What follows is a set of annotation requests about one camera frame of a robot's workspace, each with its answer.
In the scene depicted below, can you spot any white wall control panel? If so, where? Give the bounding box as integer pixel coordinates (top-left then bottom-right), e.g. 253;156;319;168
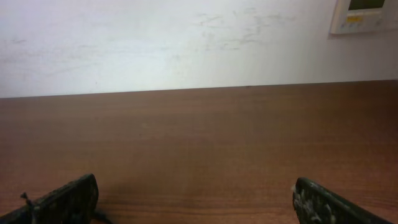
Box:
330;0;397;35

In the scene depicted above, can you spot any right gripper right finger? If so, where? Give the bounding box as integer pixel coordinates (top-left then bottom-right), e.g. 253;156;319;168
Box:
293;177;392;224

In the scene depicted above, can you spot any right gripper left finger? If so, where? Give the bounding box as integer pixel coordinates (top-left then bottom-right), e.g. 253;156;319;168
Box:
1;174;99;224

